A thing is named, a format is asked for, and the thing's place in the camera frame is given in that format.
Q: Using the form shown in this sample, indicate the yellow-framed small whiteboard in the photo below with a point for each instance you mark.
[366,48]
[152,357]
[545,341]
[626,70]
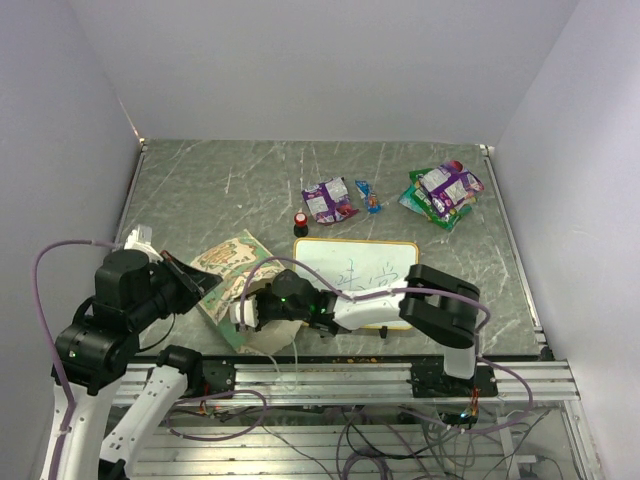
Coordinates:
[359,267]

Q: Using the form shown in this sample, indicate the blue small snack packet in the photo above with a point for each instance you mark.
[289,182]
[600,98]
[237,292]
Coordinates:
[368,196]

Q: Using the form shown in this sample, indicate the green box snack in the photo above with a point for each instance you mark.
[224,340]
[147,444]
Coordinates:
[422,192]

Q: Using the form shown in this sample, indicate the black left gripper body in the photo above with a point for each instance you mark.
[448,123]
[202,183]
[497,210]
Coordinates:
[167,289]

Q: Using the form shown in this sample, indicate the green printed paper bag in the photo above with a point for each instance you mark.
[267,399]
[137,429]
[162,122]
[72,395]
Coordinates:
[233,261]

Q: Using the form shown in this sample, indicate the aluminium rail frame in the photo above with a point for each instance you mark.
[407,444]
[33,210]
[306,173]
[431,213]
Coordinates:
[378,418]

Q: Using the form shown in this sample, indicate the teal snack packet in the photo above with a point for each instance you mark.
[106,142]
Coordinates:
[447,224]

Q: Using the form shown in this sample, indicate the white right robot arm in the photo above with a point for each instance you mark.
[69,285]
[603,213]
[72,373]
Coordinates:
[445,308]

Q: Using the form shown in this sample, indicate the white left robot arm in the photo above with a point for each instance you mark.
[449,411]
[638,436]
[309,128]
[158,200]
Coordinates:
[134,287]

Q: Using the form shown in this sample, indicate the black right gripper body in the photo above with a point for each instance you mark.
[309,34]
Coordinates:
[273,308]

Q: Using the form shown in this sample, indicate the purple snack packet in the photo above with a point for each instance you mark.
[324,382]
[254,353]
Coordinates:
[329,202]
[449,187]

